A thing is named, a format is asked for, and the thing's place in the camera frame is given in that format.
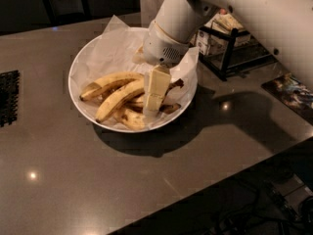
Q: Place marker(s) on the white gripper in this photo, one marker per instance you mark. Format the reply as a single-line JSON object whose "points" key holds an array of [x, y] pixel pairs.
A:
{"points": [[158, 48]]}

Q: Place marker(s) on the yellow banana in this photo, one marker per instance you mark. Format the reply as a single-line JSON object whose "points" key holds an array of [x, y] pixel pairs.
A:
{"points": [[107, 83], [122, 95], [138, 101]]}

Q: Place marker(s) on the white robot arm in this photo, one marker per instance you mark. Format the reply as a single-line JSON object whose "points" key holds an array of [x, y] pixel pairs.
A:
{"points": [[283, 27]]}

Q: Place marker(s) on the white bowl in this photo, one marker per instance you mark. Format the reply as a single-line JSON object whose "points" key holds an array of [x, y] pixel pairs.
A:
{"points": [[84, 113]]}

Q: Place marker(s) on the bottom spotted banana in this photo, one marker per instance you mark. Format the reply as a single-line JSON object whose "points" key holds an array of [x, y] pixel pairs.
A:
{"points": [[137, 120]]}

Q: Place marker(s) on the white paper liner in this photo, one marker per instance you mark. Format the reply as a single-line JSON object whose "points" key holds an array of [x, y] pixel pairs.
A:
{"points": [[114, 53]]}

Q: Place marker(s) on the dark chair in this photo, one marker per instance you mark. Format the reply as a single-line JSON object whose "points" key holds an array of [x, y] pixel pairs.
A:
{"points": [[67, 11]]}

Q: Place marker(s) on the dark picture coaster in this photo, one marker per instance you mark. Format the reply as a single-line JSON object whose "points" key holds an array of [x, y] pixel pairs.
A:
{"points": [[292, 93]]}

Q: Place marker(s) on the black grid mat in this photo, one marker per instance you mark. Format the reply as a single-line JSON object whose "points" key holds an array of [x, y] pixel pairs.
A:
{"points": [[9, 96]]}

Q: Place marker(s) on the black wire rack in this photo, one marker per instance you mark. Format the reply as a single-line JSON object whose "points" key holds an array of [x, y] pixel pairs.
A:
{"points": [[231, 60]]}

